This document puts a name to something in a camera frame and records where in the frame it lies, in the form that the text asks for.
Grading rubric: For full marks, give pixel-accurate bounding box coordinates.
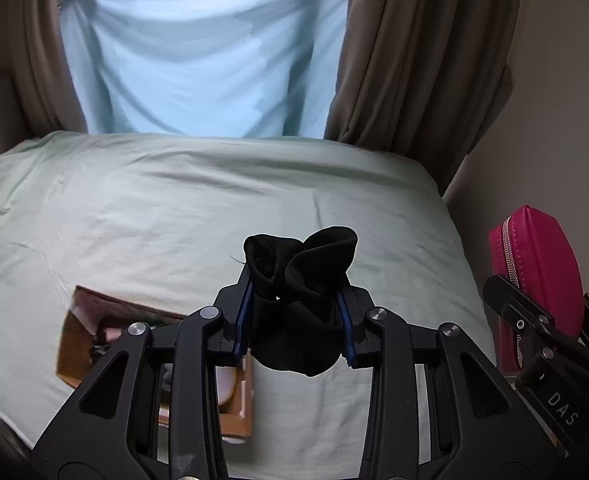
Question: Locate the brown left curtain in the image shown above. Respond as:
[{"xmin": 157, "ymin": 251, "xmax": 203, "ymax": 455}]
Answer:
[{"xmin": 0, "ymin": 0, "xmax": 87, "ymax": 136}]

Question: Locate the brown cardboard box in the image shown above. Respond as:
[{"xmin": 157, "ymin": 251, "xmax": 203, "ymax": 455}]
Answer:
[{"xmin": 57, "ymin": 286, "xmax": 253, "ymax": 450}]

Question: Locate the light blue hanging sheet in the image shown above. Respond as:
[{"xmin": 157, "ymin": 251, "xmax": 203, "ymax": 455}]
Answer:
[{"xmin": 59, "ymin": 0, "xmax": 347, "ymax": 139}]

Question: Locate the black scrunchie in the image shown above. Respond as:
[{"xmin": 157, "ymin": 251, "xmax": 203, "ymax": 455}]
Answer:
[{"xmin": 244, "ymin": 226, "xmax": 357, "ymax": 377}]

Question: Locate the pale green bed sheet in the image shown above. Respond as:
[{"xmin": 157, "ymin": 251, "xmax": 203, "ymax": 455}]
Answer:
[{"xmin": 0, "ymin": 132, "xmax": 494, "ymax": 452}]

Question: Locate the grey fluffy plush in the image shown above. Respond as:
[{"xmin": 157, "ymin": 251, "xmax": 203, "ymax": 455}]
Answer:
[{"xmin": 161, "ymin": 363, "xmax": 173, "ymax": 396}]

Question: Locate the brown right curtain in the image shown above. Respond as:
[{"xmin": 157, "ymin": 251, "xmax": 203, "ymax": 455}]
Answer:
[{"xmin": 325, "ymin": 0, "xmax": 520, "ymax": 192}]

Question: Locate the brown curtain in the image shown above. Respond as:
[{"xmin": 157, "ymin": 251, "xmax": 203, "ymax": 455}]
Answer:
[
  {"xmin": 0, "ymin": 0, "xmax": 87, "ymax": 136},
  {"xmin": 325, "ymin": 0, "xmax": 520, "ymax": 192}
]

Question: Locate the magenta zip pouch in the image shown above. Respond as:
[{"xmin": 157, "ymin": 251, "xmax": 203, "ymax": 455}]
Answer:
[{"xmin": 487, "ymin": 204, "xmax": 586, "ymax": 376}]

